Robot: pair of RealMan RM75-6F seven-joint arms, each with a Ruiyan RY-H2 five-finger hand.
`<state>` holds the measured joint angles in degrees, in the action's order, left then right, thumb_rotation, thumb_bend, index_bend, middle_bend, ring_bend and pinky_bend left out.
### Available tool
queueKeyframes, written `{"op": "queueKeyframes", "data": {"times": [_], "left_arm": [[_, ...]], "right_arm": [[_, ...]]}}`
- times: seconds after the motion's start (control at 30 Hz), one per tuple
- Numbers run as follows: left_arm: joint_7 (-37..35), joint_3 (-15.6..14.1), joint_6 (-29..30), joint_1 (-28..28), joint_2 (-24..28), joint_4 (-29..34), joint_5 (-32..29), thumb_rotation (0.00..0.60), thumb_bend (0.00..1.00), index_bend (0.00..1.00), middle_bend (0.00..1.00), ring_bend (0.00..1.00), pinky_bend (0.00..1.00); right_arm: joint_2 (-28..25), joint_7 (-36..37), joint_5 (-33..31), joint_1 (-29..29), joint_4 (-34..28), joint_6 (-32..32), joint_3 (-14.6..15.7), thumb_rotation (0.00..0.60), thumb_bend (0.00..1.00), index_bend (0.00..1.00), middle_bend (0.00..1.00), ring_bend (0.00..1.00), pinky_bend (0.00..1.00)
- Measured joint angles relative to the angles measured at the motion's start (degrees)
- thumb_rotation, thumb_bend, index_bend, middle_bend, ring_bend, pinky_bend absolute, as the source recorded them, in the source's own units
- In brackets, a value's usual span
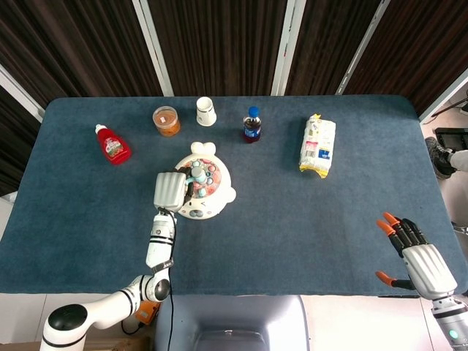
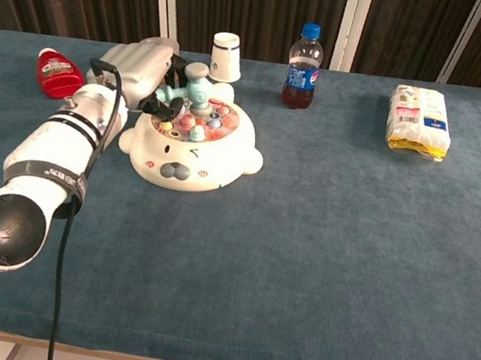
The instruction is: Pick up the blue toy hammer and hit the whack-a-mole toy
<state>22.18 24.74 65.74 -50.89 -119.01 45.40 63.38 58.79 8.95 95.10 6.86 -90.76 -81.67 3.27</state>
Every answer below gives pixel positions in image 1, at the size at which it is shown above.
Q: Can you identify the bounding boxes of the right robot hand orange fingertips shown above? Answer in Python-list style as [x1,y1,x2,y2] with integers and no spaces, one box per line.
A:
[375,211,458,301]

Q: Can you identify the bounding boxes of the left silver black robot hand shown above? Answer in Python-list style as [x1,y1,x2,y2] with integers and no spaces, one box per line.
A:
[152,166,195,214]

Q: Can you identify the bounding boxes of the light blue toy hammer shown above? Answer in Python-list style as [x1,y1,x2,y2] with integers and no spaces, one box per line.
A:
[185,160,208,187]

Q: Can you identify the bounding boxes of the white seal whack-a-mole toy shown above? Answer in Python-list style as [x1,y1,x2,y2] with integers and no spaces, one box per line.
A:
[162,141,237,220]

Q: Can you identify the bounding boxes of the clear jar orange contents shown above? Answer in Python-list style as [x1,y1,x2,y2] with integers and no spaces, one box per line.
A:
[152,105,182,137]

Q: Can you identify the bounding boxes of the red ketchup bottle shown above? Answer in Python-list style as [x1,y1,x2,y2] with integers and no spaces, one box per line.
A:
[94,124,133,166]

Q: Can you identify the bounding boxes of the white paper cup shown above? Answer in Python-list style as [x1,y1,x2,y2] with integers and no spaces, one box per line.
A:
[195,96,217,127]

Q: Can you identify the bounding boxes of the cola bottle blue cap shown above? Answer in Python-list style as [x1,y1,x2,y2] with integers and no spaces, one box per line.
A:
[243,106,263,144]

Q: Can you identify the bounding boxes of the grey black shoe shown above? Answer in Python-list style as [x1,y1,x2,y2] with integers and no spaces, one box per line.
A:
[425,137,457,180]

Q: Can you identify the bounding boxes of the person's leg light trousers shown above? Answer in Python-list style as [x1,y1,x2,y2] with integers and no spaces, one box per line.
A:
[449,148,468,173]

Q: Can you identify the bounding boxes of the blue table cloth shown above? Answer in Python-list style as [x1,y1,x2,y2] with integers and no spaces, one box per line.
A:
[0,95,468,297]

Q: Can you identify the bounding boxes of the orange device under table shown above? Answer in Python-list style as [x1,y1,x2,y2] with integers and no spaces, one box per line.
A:
[135,300,162,325]

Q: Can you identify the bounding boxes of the black box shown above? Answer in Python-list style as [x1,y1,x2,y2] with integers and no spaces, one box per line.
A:
[434,127,468,151]

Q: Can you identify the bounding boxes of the grey robot torso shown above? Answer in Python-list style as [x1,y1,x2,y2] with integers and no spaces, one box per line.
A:
[154,294,311,351]

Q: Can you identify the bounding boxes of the dark brown slatted panel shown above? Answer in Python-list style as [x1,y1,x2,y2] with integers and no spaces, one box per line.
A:
[284,0,381,97]
[343,0,468,116]
[0,0,164,110]
[148,0,290,97]
[0,86,42,197]

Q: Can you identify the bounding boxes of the white yellow snack package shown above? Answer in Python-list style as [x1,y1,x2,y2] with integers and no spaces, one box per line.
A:
[298,113,337,180]

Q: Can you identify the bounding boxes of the cardboard box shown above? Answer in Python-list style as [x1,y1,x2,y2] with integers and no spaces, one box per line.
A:
[0,336,151,351]

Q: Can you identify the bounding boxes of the white partition post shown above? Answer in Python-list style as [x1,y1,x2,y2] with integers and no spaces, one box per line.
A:
[0,64,45,124]
[418,69,468,125]
[132,0,175,97]
[271,0,306,97]
[335,0,391,96]

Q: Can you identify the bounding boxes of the black cable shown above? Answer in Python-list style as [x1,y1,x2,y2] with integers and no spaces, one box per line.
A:
[121,317,143,336]

